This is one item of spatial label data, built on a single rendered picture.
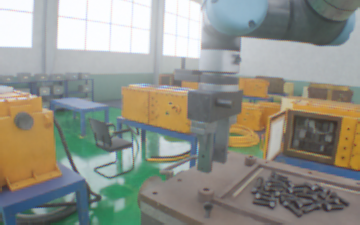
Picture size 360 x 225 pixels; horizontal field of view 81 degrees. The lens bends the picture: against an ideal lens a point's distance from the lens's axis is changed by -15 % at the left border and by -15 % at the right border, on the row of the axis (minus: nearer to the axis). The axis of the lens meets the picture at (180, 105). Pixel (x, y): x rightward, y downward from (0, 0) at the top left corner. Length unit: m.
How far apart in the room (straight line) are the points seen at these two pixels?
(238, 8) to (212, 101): 0.16
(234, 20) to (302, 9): 0.10
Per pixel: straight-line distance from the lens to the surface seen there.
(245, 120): 6.71
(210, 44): 0.43
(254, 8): 0.32
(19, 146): 2.32
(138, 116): 4.32
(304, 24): 0.36
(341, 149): 3.13
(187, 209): 0.57
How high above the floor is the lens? 1.68
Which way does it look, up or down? 9 degrees down
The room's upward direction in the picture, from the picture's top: 3 degrees clockwise
